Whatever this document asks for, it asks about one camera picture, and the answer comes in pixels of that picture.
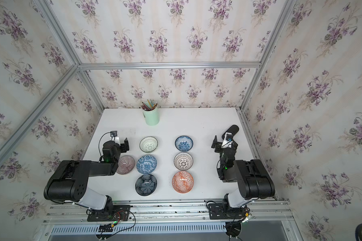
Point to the dark navy petal bowl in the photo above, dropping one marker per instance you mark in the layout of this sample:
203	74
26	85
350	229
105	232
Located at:
146	185

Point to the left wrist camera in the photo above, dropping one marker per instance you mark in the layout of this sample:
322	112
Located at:
114	136

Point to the white green patterned bowl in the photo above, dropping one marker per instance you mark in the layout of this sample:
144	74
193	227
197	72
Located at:
148	144

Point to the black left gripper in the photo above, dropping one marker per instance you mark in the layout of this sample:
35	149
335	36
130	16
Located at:
125	147

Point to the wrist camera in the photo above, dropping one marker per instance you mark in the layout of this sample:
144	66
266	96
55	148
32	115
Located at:
227	140
114	136

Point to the pink striped bowl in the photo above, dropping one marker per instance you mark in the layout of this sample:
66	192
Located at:
125	165

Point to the blue rose bowl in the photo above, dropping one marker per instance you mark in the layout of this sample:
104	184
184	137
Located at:
184	143

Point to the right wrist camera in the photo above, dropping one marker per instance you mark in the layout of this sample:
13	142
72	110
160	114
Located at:
227	140

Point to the colourful sticks bundle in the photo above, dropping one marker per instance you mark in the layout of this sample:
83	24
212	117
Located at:
148	105

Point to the white slotted cable duct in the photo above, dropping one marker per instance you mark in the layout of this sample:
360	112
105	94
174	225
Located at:
140	228

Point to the blue floral swirl bowl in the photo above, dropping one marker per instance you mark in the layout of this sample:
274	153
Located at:
146	164

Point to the white brown lattice bowl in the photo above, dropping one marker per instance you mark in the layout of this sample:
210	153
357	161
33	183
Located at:
183	161

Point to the mint green cup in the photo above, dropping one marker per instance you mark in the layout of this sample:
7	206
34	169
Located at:
151	116

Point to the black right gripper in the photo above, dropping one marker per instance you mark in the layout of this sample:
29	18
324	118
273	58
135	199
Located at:
218	146

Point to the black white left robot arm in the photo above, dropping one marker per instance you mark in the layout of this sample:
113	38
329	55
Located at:
69	182

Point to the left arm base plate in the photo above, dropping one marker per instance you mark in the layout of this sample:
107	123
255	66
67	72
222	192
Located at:
117	213

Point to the orange patterned bowl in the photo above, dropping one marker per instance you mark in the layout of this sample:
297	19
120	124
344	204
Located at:
182	182

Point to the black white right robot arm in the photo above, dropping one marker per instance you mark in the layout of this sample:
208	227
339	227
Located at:
252	178

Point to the aluminium front rail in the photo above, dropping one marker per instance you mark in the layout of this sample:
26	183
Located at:
157	211

